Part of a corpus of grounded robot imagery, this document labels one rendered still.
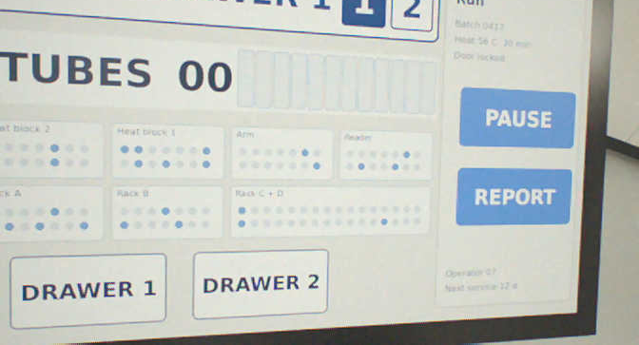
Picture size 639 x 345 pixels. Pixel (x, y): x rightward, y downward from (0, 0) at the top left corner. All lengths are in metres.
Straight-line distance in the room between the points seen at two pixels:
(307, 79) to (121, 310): 0.20
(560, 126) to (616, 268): 1.73
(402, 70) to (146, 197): 0.20
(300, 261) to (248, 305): 0.05
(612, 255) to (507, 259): 1.77
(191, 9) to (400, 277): 0.24
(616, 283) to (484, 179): 1.71
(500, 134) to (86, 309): 0.31
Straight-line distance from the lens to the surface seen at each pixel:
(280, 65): 0.32
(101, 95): 0.32
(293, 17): 0.32
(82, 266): 0.33
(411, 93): 0.34
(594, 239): 0.43
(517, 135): 0.38
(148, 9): 0.32
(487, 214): 0.37
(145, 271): 0.33
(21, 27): 0.34
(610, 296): 2.00
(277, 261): 0.32
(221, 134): 0.31
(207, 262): 0.32
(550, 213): 0.40
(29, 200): 0.33
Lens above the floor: 1.28
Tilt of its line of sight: 42 degrees down
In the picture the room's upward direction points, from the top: 12 degrees clockwise
